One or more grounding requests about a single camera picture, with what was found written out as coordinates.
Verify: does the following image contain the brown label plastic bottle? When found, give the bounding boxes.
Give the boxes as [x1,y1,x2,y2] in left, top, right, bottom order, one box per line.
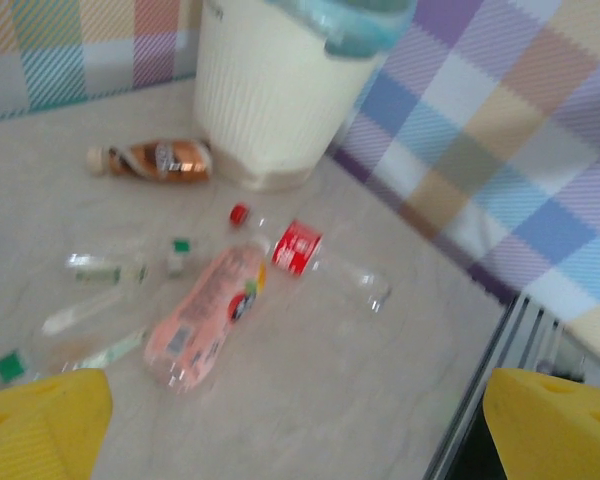
[86,138,215,184]

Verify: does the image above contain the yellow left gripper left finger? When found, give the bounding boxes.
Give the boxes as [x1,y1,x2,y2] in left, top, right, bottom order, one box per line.
[0,368,114,480]

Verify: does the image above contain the clear bottle green seal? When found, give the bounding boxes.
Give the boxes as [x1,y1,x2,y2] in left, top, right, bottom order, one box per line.
[0,287,151,396]
[64,237,196,286]

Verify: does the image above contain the red label bottle red cap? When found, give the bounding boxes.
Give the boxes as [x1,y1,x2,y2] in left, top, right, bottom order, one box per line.
[228,202,394,314]

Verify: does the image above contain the cream plastic bin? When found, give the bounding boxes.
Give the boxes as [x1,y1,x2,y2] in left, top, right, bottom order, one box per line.
[192,0,386,194]

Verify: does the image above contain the pink label plastic bottle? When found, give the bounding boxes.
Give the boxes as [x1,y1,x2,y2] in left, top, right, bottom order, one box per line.
[143,238,271,394]

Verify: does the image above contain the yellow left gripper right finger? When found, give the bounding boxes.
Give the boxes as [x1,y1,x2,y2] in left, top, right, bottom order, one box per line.
[482,368,600,480]

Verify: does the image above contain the white bin with teal liner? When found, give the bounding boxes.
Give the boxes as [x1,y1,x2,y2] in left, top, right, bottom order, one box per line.
[267,0,416,59]

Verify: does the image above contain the aluminium frame rail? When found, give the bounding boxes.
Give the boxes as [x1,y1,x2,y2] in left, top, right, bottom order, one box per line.
[424,294,581,480]

